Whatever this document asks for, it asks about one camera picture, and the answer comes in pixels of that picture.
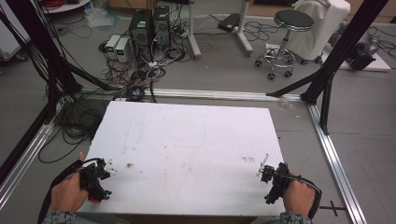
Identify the black frame brace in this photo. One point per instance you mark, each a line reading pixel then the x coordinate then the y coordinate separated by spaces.
pixel 326 102

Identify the clear plastic bag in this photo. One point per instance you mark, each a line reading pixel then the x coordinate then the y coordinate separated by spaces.
pixel 99 16

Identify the black flat box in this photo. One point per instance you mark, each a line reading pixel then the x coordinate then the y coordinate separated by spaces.
pixel 229 22

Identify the thin white stick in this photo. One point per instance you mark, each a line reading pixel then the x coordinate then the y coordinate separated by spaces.
pixel 263 164

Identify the white desk leg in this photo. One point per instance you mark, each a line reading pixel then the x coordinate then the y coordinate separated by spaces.
pixel 244 31
pixel 193 31

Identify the white cloth covered object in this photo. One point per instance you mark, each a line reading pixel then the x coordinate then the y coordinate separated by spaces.
pixel 323 25

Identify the white bench power supply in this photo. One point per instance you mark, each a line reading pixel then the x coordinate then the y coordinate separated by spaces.
pixel 122 49
pixel 112 43

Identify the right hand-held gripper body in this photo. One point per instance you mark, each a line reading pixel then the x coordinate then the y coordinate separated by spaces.
pixel 278 183

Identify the black device on white board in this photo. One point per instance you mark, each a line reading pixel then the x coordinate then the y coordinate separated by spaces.
pixel 362 51

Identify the black round swivel stool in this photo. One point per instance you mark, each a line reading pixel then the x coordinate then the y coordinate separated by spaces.
pixel 285 40

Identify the white round table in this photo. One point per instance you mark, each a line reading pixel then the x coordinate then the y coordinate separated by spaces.
pixel 63 5

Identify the black computer tower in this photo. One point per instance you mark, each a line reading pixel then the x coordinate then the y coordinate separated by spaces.
pixel 140 29
pixel 162 26

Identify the person's left hand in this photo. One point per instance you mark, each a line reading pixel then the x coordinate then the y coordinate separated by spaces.
pixel 67 194

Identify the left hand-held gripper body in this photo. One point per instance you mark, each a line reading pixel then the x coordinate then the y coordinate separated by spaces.
pixel 91 183

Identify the person's right hand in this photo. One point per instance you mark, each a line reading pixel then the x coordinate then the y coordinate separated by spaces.
pixel 298 196

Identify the long aluminium rail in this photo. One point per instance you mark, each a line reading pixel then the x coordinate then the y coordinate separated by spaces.
pixel 224 94

